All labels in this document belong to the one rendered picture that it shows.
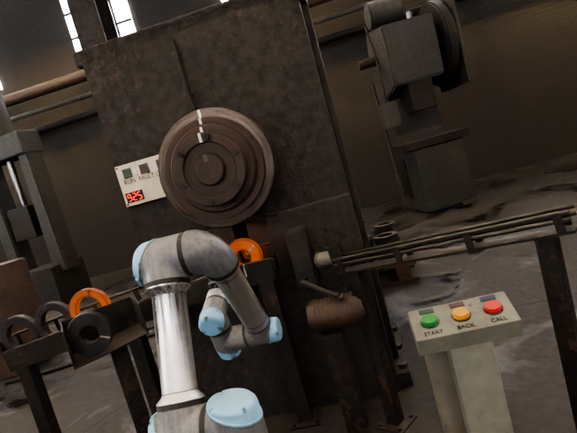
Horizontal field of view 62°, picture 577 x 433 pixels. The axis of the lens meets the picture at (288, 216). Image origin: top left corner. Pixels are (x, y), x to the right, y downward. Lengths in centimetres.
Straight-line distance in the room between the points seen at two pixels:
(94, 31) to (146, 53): 290
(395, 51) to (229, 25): 404
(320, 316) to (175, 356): 73
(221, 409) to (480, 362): 61
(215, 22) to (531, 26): 691
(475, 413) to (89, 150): 835
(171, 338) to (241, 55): 125
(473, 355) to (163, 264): 78
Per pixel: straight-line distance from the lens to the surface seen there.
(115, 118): 223
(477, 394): 129
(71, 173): 930
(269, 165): 187
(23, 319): 245
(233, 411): 114
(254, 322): 142
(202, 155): 183
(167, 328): 122
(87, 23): 512
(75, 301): 228
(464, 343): 123
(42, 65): 960
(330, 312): 179
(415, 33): 609
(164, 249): 123
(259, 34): 208
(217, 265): 122
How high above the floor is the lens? 106
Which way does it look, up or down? 6 degrees down
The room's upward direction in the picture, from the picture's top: 16 degrees counter-clockwise
